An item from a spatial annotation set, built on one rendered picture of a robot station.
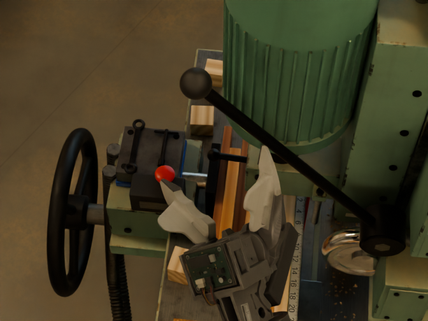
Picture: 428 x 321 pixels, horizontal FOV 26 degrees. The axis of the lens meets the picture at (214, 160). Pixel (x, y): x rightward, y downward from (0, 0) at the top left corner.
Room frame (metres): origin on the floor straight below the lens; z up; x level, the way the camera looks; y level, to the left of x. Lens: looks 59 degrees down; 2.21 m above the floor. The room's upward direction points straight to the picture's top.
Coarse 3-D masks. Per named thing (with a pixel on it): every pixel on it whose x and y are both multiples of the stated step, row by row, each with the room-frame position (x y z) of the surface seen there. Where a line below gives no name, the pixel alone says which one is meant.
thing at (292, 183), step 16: (336, 144) 0.72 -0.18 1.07; (256, 160) 0.69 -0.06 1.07; (304, 160) 0.69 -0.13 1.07; (320, 160) 0.69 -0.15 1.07; (336, 160) 0.69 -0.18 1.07; (256, 176) 0.67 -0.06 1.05; (288, 176) 0.67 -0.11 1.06; (304, 176) 0.67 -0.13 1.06; (336, 176) 0.67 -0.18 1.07; (288, 192) 0.67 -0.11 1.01; (304, 192) 0.67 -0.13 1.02
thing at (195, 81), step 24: (192, 72) 0.58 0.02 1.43; (192, 96) 0.56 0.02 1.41; (216, 96) 0.58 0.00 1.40; (240, 120) 0.57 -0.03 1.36; (264, 144) 0.57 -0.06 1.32; (312, 168) 0.57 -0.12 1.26; (336, 192) 0.56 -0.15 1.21; (360, 216) 0.55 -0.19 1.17; (384, 216) 0.56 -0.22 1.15; (360, 240) 0.54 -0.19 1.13; (384, 240) 0.53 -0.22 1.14; (408, 240) 0.54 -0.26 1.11
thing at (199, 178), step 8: (216, 144) 0.77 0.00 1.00; (208, 168) 0.72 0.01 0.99; (216, 168) 0.72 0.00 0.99; (184, 176) 0.73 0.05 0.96; (192, 176) 0.73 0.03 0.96; (200, 176) 0.73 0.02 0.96; (208, 176) 0.71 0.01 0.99; (216, 176) 0.71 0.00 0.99; (200, 184) 0.72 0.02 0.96; (208, 184) 0.69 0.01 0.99; (216, 184) 0.70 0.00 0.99; (208, 192) 0.68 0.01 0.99; (208, 200) 0.68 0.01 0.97; (208, 208) 0.68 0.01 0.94
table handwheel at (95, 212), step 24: (72, 144) 0.80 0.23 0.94; (72, 168) 0.75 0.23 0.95; (96, 168) 0.86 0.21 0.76; (96, 192) 0.83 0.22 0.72; (48, 216) 0.68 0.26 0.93; (72, 216) 0.73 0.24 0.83; (96, 216) 0.73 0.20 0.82; (48, 240) 0.64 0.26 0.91; (72, 240) 0.71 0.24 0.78; (48, 264) 0.62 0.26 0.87; (72, 264) 0.68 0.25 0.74; (72, 288) 0.62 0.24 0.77
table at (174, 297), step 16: (208, 144) 0.83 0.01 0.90; (240, 144) 0.83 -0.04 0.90; (208, 160) 0.79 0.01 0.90; (112, 240) 0.66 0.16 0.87; (128, 240) 0.66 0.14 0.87; (144, 240) 0.66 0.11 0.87; (160, 240) 0.66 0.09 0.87; (176, 240) 0.65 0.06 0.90; (144, 256) 0.65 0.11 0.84; (160, 256) 0.64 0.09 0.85; (160, 288) 0.57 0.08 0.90; (176, 288) 0.57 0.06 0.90; (160, 304) 0.54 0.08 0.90; (176, 304) 0.54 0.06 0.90; (192, 304) 0.54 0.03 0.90; (160, 320) 0.51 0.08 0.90; (208, 320) 0.51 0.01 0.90
